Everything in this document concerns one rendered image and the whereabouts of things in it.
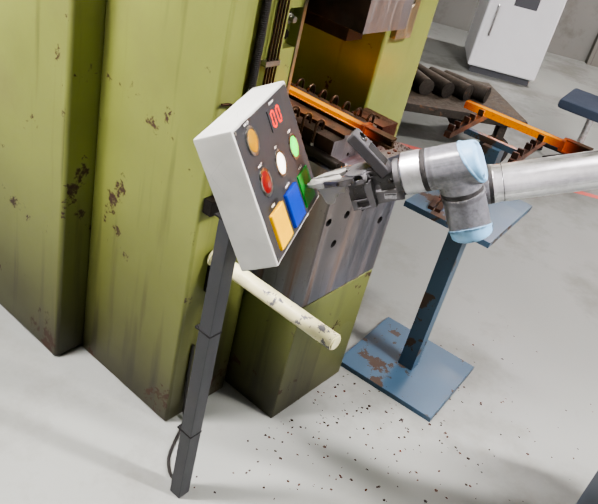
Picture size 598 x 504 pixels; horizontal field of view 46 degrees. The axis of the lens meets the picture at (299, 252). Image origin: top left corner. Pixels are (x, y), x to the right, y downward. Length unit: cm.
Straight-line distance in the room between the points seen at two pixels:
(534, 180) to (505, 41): 519
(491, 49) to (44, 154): 517
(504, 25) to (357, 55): 456
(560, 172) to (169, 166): 96
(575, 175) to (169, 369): 126
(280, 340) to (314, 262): 32
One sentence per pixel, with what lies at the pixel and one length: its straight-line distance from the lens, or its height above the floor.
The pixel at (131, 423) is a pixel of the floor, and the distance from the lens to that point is 233.
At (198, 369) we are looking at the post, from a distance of 180.
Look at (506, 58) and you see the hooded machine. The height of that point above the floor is 20.
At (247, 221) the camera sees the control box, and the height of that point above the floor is 103.
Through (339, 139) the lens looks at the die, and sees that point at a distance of 193.
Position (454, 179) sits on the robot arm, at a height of 115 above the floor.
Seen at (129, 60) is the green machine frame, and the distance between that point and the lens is 194.
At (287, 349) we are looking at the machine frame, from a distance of 221.
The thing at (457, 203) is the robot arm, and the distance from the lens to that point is 149.
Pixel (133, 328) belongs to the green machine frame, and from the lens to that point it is 226.
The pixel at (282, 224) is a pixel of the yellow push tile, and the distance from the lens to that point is 139.
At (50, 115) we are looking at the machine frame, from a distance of 210.
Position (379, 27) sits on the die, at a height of 128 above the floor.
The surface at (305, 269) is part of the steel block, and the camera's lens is 204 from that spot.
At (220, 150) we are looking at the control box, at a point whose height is 116.
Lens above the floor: 171
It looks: 32 degrees down
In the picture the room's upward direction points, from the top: 14 degrees clockwise
